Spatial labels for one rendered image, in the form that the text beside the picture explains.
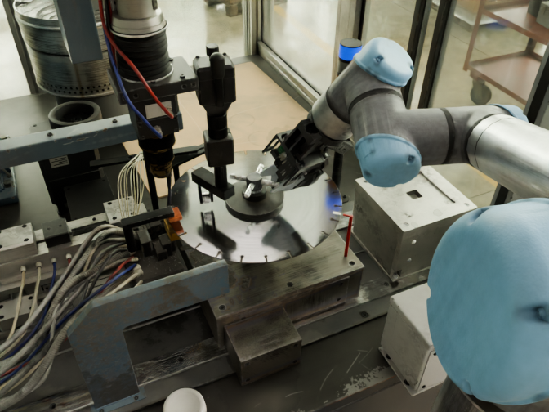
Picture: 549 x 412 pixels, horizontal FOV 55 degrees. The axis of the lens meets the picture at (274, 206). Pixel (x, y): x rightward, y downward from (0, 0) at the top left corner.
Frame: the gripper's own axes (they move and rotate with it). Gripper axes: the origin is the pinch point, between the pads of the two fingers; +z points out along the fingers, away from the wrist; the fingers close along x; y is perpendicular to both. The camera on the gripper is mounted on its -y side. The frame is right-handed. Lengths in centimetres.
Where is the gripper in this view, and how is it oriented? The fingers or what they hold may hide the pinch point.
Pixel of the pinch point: (278, 183)
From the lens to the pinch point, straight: 97.3
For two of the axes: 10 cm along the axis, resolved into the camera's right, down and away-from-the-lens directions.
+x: 5.1, 8.4, -2.0
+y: -7.2, 2.9, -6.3
